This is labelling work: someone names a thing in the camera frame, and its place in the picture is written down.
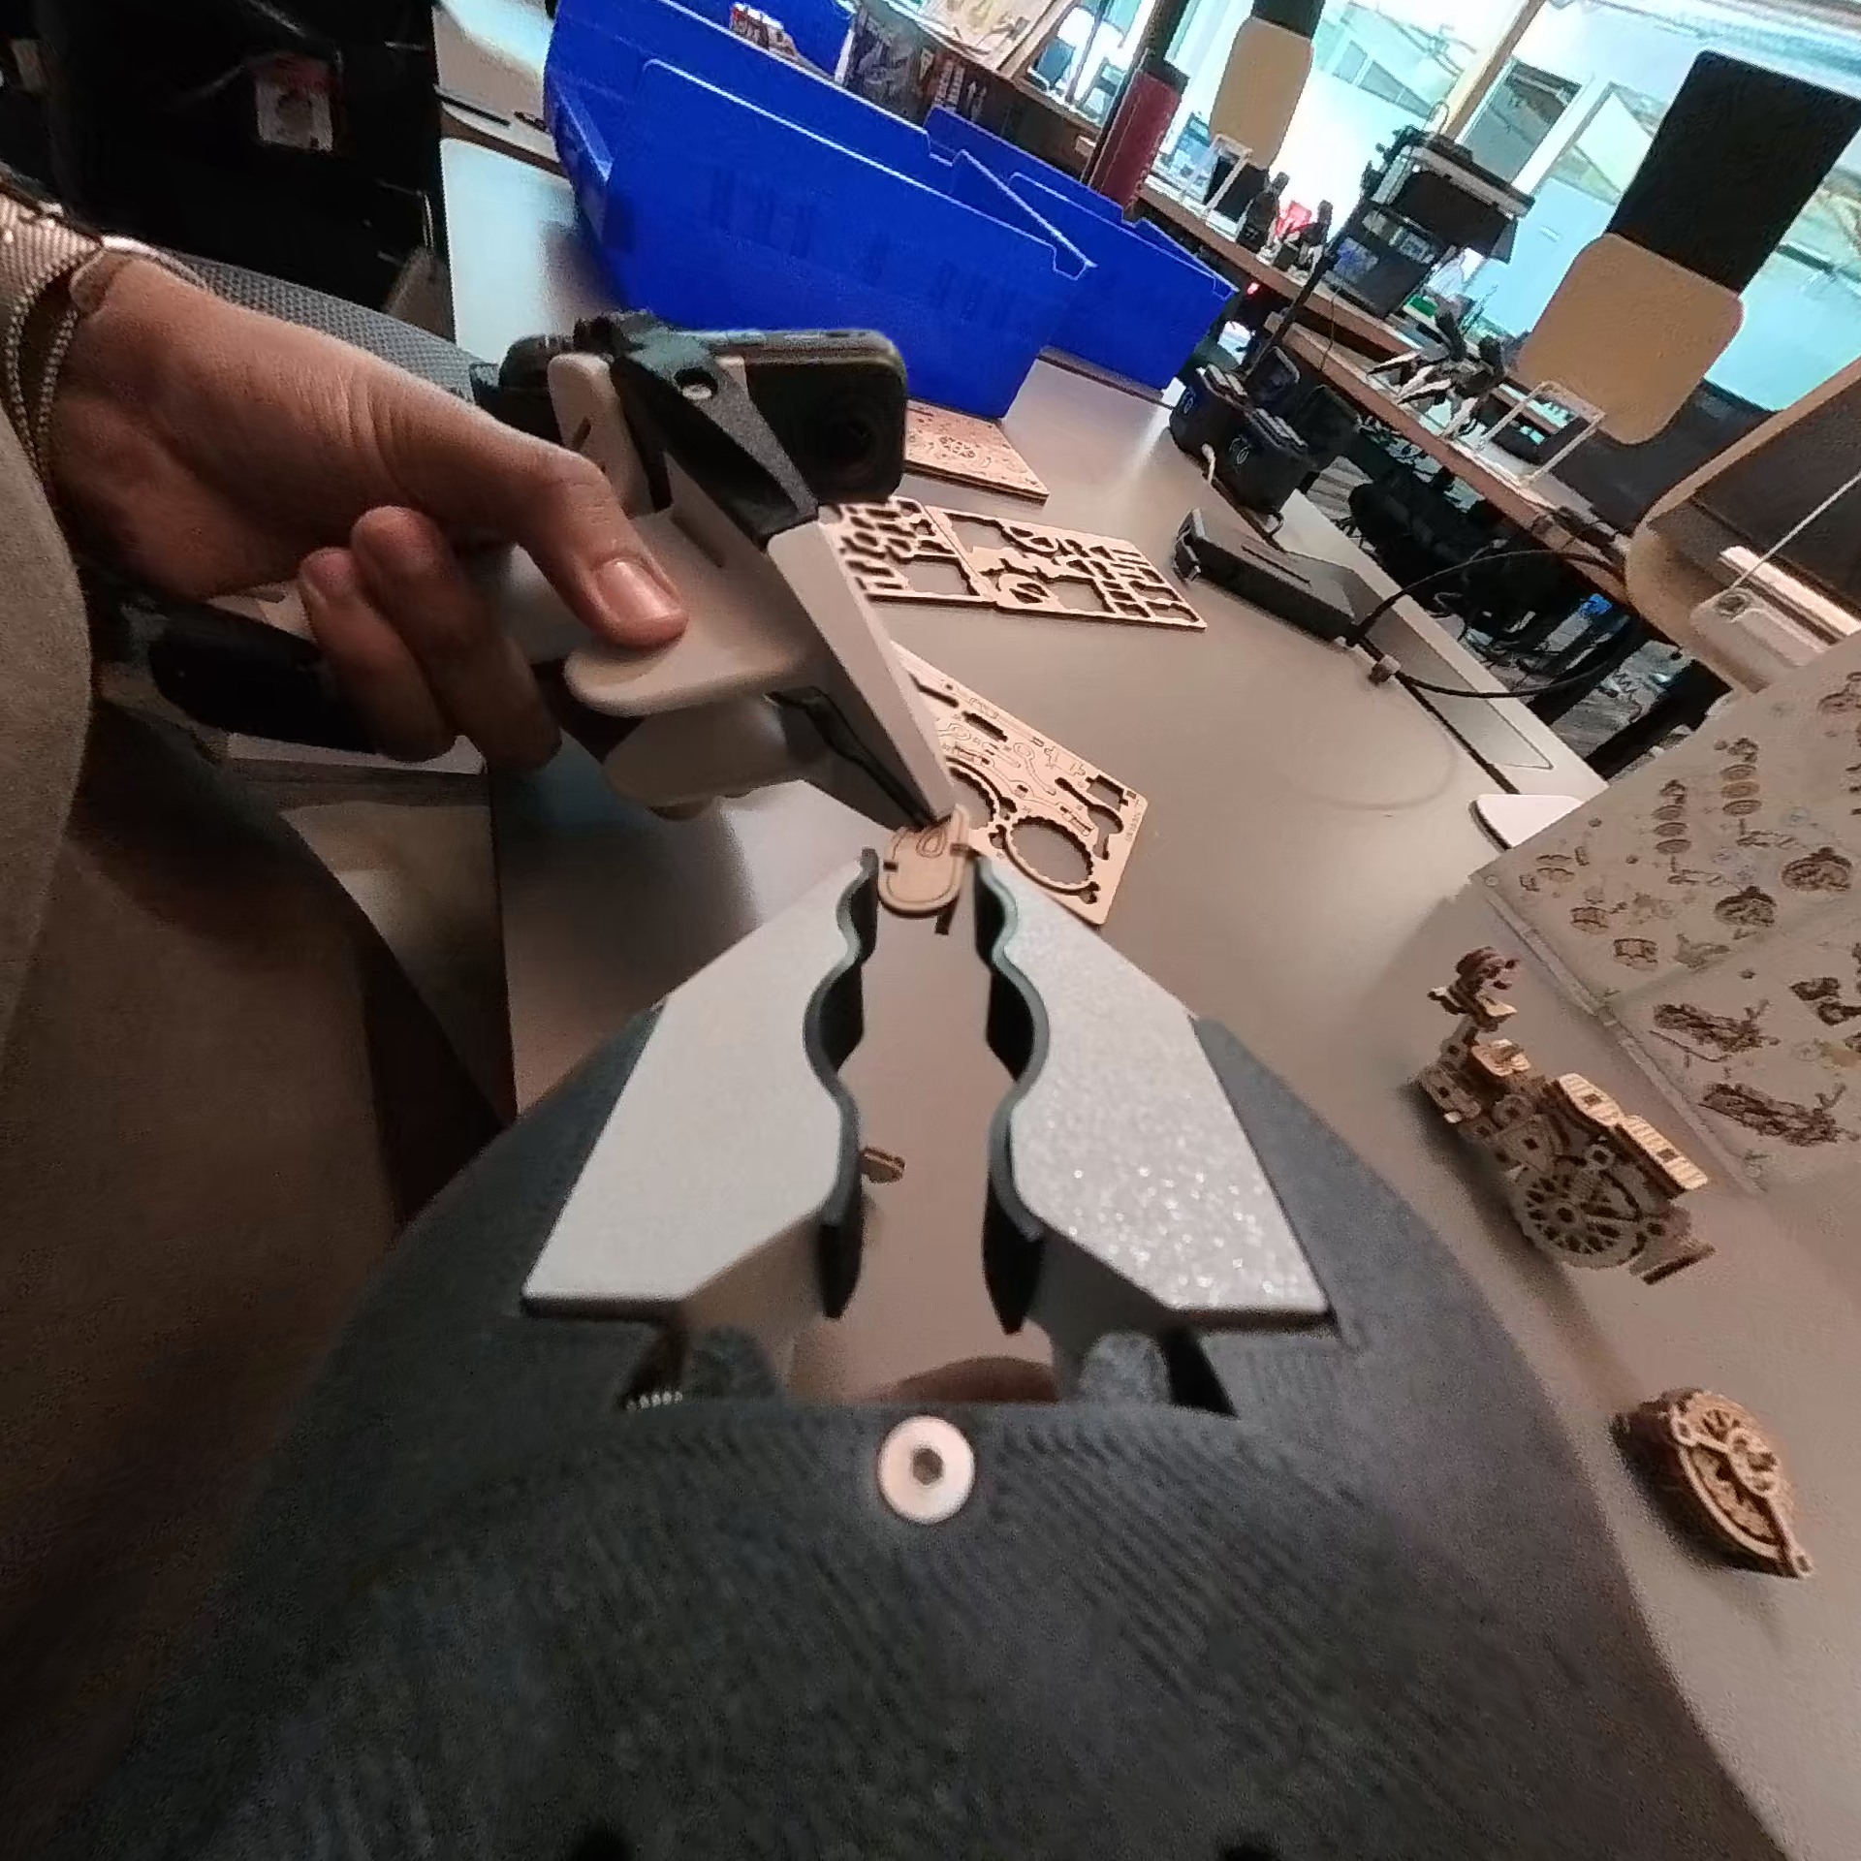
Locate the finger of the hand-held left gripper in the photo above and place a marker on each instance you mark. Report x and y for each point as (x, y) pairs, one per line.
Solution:
(851, 639)

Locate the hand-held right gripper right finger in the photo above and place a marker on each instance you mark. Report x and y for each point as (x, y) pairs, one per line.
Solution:
(1163, 1163)

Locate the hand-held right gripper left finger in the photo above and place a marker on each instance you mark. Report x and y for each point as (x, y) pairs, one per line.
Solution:
(683, 1147)

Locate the small oval wooden assembly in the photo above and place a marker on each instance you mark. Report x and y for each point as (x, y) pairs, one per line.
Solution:
(919, 872)

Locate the person's left forearm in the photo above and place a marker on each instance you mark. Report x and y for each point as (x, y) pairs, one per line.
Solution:
(59, 261)

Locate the grey desk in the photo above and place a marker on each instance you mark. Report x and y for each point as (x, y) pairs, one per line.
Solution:
(1309, 872)

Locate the black and beige desk divider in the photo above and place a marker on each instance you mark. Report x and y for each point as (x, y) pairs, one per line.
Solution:
(1629, 333)
(1258, 79)

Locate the person's left hand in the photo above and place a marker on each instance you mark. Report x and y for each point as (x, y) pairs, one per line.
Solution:
(291, 436)

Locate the wooden sheet with round holes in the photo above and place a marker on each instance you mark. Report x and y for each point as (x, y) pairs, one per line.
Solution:
(968, 734)

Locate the blue plastic bin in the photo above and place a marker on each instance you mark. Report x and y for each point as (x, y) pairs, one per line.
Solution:
(1134, 304)
(799, 246)

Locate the small wooden puzzle sheet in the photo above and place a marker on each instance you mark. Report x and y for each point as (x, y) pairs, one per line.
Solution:
(974, 453)

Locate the wooden sheet with square cutouts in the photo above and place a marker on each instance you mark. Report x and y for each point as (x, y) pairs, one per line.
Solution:
(1177, 616)

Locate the grey office chair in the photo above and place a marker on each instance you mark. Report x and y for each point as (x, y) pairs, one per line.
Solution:
(363, 312)

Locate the printed cardboard box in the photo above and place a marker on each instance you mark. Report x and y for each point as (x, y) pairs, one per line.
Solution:
(931, 65)

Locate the wooden motorcycle model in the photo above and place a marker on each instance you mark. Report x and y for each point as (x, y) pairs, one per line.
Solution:
(1571, 1163)

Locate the black power adapter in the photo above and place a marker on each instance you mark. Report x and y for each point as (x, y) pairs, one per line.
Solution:
(1280, 566)

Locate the black equipment case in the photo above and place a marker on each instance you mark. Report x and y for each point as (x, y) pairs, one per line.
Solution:
(1264, 436)

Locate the white flat object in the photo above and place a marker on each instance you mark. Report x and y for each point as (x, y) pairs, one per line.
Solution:
(1526, 818)

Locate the person's brown clothing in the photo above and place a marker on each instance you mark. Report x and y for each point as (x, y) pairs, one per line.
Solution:
(175, 1017)

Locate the printed instruction booklet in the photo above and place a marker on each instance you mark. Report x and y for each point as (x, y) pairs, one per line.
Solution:
(1716, 901)

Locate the wooden gear assembly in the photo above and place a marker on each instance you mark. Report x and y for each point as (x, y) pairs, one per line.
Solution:
(1716, 1475)

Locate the black electronic equipment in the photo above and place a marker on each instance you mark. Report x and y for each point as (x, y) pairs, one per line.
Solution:
(1433, 217)

